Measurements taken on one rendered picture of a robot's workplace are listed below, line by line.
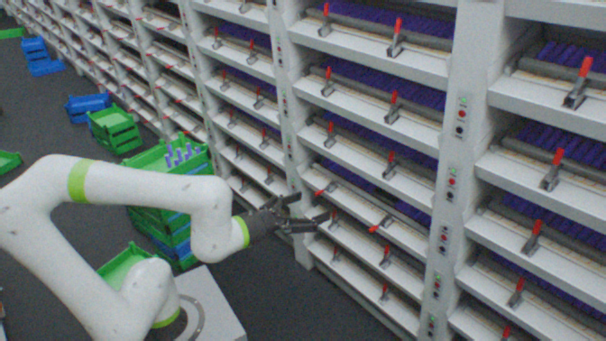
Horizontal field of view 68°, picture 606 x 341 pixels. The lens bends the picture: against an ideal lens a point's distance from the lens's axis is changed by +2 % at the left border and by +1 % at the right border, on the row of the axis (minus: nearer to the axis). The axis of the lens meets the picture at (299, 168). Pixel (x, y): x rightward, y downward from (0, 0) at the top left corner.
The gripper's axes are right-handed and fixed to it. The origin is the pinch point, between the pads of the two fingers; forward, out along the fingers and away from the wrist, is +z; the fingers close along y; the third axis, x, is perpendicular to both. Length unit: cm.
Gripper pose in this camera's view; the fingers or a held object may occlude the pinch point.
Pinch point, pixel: (312, 206)
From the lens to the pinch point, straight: 136.8
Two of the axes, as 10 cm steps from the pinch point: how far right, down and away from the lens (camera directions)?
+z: 7.7, -2.2, 6.0
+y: 6.3, 3.9, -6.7
